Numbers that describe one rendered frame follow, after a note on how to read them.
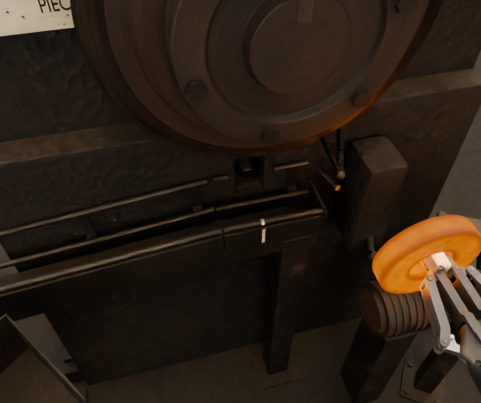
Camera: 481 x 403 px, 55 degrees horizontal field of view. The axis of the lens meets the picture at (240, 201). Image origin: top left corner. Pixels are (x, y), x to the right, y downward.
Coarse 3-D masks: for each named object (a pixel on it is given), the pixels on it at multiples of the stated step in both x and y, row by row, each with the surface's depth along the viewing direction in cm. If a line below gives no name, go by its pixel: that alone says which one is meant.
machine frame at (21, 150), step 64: (448, 0) 80; (0, 64) 68; (64, 64) 70; (448, 64) 90; (0, 128) 75; (64, 128) 78; (128, 128) 80; (384, 128) 90; (448, 128) 95; (0, 192) 78; (64, 192) 81; (128, 192) 85; (256, 192) 94; (320, 192) 99; (64, 256) 93; (320, 256) 118; (64, 320) 109; (128, 320) 116; (192, 320) 124; (256, 320) 134; (320, 320) 145
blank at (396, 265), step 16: (416, 224) 62; (432, 224) 62; (448, 224) 61; (464, 224) 62; (400, 240) 62; (416, 240) 61; (432, 240) 60; (448, 240) 61; (464, 240) 63; (480, 240) 64; (384, 256) 64; (400, 256) 62; (416, 256) 63; (464, 256) 66; (384, 272) 64; (400, 272) 65; (416, 272) 69; (384, 288) 68; (400, 288) 69; (416, 288) 71
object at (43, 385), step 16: (0, 320) 72; (0, 336) 74; (16, 336) 77; (0, 352) 76; (16, 352) 79; (32, 352) 80; (0, 368) 77; (16, 368) 78; (32, 368) 78; (48, 368) 77; (0, 384) 77; (16, 384) 77; (32, 384) 77; (48, 384) 76; (64, 384) 73; (0, 400) 75; (16, 400) 75; (32, 400) 75; (48, 400) 75; (64, 400) 75; (80, 400) 69
